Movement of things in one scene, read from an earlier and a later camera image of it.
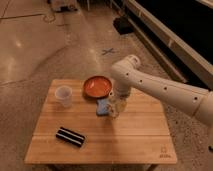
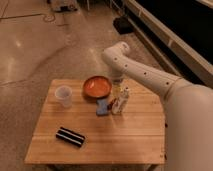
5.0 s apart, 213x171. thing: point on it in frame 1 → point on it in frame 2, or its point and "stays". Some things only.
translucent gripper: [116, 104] → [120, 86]
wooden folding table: [71, 128] stays
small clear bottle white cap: [120, 105] stays
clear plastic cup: [64, 93] stays
